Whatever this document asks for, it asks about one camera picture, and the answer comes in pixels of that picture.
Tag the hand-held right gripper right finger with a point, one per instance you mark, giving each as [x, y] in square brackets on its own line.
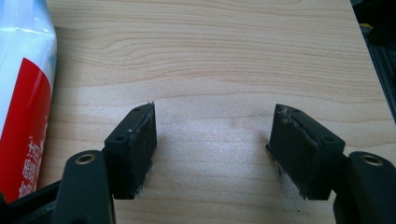
[306, 155]

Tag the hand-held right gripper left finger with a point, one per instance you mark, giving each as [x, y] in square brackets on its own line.
[130, 155]

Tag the white and red plastic bag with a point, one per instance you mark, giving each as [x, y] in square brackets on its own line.
[23, 93]

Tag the dark metal frame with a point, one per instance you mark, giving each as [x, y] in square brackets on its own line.
[381, 46]

